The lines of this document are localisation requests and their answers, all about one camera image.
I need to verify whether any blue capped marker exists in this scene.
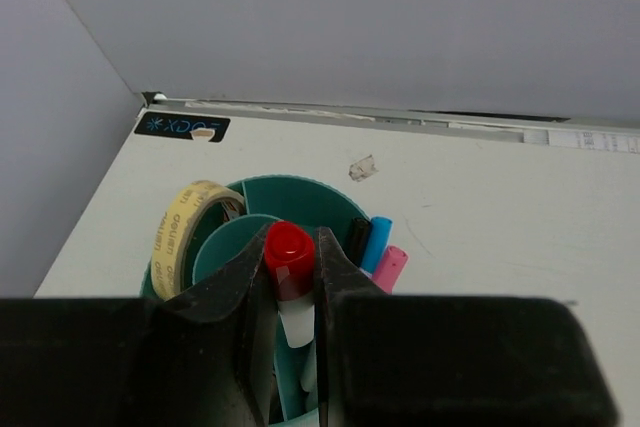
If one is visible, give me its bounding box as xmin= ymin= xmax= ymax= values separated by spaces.
xmin=360 ymin=216 xmax=393 ymax=277

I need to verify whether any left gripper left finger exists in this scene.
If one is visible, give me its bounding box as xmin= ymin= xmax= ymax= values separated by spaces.
xmin=1 ymin=232 xmax=273 ymax=426

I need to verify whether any teal round organizer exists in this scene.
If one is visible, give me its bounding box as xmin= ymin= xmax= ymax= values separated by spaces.
xmin=141 ymin=175 xmax=367 ymax=426

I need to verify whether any black logo sticker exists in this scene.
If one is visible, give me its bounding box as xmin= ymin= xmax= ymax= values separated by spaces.
xmin=134 ymin=112 xmax=231 ymax=143

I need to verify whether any black capped marker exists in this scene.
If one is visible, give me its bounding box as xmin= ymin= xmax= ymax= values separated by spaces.
xmin=345 ymin=217 xmax=372 ymax=267

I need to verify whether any red capped marker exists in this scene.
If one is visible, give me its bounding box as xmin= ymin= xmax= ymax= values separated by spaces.
xmin=264 ymin=221 xmax=315 ymax=348

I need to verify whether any pink capped marker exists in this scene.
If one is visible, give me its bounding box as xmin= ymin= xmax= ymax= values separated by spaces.
xmin=372 ymin=245 xmax=409 ymax=293

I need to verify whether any masking tape roll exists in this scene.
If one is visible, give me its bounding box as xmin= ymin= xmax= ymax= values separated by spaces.
xmin=150 ymin=180 xmax=246 ymax=300

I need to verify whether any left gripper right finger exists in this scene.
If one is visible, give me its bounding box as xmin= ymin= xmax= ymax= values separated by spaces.
xmin=314 ymin=227 xmax=620 ymax=426

